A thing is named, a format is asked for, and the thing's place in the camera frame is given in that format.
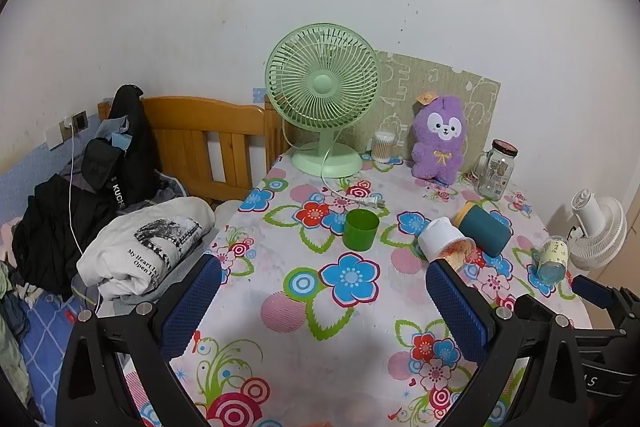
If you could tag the glass mug jar with lid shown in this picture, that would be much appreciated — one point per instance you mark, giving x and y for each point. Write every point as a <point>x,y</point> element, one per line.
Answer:
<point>495,172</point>

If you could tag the pile of black clothes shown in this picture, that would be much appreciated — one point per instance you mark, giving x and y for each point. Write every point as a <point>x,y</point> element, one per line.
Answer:
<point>55,232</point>

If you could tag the teal cup with yellow lid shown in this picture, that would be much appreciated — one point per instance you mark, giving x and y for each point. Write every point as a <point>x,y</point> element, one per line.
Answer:
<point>487,232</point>

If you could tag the purple plush toy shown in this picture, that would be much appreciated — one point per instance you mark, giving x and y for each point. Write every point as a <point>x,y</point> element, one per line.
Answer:
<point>440,147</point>

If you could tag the blue checked bedsheet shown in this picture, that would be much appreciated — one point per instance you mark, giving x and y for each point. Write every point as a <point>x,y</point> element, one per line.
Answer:
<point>47,337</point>

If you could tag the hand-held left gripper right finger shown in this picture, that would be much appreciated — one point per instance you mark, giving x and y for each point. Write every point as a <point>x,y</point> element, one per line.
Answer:
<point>457,312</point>

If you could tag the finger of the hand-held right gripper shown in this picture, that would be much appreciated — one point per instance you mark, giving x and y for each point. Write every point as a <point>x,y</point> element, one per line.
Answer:
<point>595,292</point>

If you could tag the wooden bed headboard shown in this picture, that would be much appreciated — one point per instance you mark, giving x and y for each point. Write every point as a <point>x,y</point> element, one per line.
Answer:
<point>200,117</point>

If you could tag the white desk fan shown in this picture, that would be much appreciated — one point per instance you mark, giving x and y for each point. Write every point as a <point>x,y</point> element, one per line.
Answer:
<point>600,227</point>

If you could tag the folded grey garment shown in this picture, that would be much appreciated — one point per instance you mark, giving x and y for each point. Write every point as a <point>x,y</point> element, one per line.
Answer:
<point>135,299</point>

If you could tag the black jacket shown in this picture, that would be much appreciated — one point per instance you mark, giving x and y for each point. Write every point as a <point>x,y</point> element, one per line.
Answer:
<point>137,142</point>

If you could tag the grey green clothes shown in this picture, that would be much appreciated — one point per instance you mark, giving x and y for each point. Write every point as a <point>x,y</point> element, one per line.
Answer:
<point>10,337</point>

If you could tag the white plastic cup lying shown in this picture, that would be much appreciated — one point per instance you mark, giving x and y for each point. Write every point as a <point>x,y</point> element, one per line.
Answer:
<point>440,237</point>

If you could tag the blue denim garment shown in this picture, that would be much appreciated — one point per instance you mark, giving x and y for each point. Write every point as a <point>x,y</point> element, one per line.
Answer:
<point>112,132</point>

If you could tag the green desk fan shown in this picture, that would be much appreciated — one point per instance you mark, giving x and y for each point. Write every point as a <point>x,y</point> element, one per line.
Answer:
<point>322,84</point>

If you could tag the folded white printed shirt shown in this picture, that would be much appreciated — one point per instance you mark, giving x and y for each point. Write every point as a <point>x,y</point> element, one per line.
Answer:
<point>150,257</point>

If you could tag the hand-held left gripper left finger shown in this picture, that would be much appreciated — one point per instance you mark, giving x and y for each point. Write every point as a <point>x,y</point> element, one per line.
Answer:
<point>192,307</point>

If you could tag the green plastic cup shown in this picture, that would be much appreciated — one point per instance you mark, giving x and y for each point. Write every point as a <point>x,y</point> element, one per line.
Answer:
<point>360,232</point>

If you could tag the beige patterned board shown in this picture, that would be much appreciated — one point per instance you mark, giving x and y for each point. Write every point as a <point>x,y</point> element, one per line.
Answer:
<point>400,77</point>

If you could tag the floral tablecloth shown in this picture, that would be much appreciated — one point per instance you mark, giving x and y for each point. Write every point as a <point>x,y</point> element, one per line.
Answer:
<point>310,332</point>

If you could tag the clear cotton swab jar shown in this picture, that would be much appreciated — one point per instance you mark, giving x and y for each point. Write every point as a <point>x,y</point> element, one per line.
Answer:
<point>384,149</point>

